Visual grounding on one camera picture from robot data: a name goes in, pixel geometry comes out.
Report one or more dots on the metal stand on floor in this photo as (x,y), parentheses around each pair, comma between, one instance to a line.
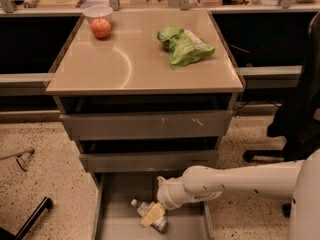
(22,158)

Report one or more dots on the white bowl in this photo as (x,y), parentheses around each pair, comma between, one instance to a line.
(98,11)

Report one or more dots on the green chip bag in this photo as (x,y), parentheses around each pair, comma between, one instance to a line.
(183,46)

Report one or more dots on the middle grey drawer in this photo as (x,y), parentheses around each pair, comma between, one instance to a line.
(147,161)

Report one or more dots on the black chair leg left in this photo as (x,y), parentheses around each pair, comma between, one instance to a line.
(46,203)

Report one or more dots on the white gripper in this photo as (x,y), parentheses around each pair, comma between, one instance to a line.
(165,195)

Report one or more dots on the black office chair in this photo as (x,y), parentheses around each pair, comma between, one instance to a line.
(297,119)

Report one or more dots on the grey drawer cabinet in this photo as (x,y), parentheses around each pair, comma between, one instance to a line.
(130,73)

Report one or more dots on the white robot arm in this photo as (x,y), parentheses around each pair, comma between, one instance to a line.
(295,181)

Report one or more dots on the clear plastic water bottle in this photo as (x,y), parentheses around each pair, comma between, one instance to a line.
(151,214)

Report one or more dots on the bottom open grey drawer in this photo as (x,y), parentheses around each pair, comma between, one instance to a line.
(117,219)

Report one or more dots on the red apple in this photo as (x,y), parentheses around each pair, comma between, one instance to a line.
(101,28)

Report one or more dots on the top grey drawer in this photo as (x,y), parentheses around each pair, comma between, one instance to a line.
(147,125)

